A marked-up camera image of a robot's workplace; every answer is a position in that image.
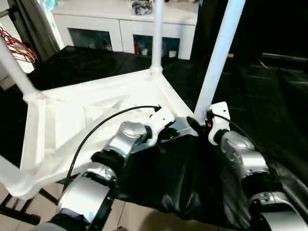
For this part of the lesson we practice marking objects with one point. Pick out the white plastic table top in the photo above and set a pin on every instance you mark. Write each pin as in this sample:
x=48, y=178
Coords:
x=72, y=115

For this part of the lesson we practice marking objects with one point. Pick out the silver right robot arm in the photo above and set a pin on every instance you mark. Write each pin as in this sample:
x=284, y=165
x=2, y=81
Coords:
x=252, y=158

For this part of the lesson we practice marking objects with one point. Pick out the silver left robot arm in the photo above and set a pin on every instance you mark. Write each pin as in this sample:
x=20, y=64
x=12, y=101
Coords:
x=127, y=134

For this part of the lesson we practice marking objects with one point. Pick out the black mat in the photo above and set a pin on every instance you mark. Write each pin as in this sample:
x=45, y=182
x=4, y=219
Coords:
x=264, y=96

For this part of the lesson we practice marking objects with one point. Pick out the small tan label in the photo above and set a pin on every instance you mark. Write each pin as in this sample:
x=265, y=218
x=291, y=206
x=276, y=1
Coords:
x=230, y=55

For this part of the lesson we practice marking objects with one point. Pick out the long dark bar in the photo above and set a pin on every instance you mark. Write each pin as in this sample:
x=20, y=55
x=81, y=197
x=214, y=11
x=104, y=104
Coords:
x=284, y=57

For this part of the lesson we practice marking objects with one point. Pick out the clear bag of dark parts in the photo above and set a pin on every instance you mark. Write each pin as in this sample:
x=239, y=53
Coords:
x=142, y=8

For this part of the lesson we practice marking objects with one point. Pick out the white cabinet with glass doors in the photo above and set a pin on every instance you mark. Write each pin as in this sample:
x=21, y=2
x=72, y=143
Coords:
x=96, y=24

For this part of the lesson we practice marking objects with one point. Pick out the grey curtain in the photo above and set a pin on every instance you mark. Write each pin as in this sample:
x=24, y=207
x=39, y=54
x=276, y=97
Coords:
x=36, y=29

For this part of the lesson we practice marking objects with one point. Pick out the dark clothes rack bar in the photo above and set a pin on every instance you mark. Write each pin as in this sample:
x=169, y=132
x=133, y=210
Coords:
x=6, y=13

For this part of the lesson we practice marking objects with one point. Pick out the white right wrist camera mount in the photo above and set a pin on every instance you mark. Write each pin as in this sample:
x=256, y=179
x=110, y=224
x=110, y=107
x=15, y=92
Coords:
x=220, y=110

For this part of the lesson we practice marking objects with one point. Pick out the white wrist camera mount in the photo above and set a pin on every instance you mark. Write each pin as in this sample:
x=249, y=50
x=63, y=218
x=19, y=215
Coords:
x=163, y=118
x=220, y=110

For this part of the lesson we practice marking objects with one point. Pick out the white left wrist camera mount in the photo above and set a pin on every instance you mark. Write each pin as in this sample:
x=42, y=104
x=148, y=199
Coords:
x=163, y=118

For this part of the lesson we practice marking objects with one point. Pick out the black folding stand frame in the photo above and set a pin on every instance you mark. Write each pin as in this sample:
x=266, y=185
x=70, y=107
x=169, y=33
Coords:
x=16, y=213

